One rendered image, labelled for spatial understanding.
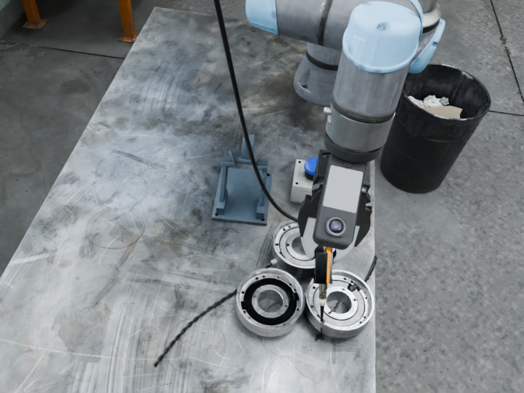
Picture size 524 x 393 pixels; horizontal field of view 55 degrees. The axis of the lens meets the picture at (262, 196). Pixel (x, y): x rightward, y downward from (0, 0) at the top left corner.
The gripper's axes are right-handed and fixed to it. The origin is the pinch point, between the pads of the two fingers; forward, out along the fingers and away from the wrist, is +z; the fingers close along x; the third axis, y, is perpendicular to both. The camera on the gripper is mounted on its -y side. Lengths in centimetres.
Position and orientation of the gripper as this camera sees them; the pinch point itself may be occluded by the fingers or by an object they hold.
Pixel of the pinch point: (323, 258)
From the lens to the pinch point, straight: 74.2
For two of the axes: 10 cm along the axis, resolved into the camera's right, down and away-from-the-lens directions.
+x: -9.8, -1.8, 0.5
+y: 1.5, -6.4, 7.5
